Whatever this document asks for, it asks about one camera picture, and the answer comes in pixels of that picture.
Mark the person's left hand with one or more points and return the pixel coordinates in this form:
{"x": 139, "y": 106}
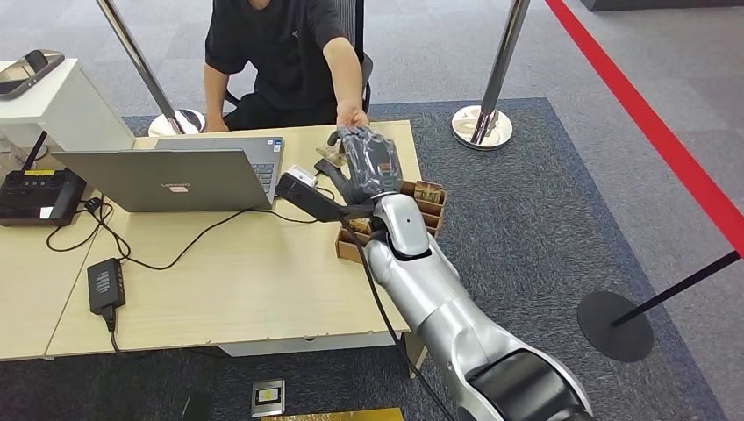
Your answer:
{"x": 351, "y": 115}

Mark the person's right hand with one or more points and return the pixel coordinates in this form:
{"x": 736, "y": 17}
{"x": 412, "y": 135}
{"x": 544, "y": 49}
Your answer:
{"x": 215, "y": 125}

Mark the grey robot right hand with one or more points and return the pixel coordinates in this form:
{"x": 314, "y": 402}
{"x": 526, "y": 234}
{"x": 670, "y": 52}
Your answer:
{"x": 372, "y": 168}

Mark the brown patterned card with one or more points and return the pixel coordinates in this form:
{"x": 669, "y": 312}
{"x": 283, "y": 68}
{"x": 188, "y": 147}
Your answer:
{"x": 360, "y": 225}
{"x": 429, "y": 192}
{"x": 330, "y": 156}

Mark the person's left forearm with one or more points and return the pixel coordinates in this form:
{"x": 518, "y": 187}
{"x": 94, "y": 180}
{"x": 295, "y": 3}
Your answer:
{"x": 346, "y": 75}

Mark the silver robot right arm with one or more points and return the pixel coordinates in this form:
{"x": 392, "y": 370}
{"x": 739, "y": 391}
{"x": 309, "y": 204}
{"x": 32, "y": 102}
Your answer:
{"x": 442, "y": 314}

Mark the person's right forearm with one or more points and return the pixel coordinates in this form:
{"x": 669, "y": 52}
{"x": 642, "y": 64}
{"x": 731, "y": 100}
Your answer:
{"x": 214, "y": 93}

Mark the brown cardboard card holder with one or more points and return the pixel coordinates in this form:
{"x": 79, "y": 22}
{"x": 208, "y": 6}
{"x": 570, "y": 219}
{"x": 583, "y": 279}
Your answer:
{"x": 349, "y": 251}

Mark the person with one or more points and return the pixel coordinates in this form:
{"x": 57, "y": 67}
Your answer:
{"x": 279, "y": 46}

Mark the silver card terminal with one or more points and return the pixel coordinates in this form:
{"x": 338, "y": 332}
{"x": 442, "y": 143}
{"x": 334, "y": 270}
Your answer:
{"x": 23, "y": 75}

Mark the silver laptop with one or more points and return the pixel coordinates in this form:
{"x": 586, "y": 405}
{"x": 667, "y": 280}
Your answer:
{"x": 163, "y": 180}

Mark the white cabinet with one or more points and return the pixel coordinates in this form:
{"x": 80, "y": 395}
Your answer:
{"x": 70, "y": 116}

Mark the small black plug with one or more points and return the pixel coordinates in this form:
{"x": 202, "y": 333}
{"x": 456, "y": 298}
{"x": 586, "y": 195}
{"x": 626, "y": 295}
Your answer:
{"x": 93, "y": 204}

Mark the dark blue-grey rug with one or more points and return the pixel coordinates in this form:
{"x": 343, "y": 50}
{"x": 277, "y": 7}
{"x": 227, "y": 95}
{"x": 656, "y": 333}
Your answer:
{"x": 523, "y": 232}

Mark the wooden desk leg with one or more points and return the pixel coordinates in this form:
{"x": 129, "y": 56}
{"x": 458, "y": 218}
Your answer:
{"x": 415, "y": 354}

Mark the black power adapter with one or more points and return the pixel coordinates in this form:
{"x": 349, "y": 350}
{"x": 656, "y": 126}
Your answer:
{"x": 106, "y": 285}

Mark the black box device with antenna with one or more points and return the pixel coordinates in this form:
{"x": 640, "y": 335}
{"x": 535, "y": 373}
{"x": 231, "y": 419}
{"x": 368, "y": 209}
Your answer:
{"x": 35, "y": 197}

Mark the gold panel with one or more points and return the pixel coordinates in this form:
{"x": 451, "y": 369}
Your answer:
{"x": 337, "y": 415}

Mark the dark furniture base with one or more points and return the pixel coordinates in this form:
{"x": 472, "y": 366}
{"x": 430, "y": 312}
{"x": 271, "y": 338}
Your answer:
{"x": 662, "y": 3}

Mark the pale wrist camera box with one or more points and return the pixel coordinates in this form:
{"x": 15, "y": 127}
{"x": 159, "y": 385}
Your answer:
{"x": 301, "y": 175}

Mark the chrome stanchion post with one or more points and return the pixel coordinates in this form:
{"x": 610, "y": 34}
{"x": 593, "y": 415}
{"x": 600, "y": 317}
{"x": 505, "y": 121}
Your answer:
{"x": 504, "y": 52}
{"x": 139, "y": 64}

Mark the white desk frame beam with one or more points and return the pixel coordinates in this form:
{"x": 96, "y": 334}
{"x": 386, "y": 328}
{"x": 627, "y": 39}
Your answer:
{"x": 302, "y": 344}

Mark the black stanchion post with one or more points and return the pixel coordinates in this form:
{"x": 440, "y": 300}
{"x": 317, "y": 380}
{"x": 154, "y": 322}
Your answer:
{"x": 613, "y": 328}

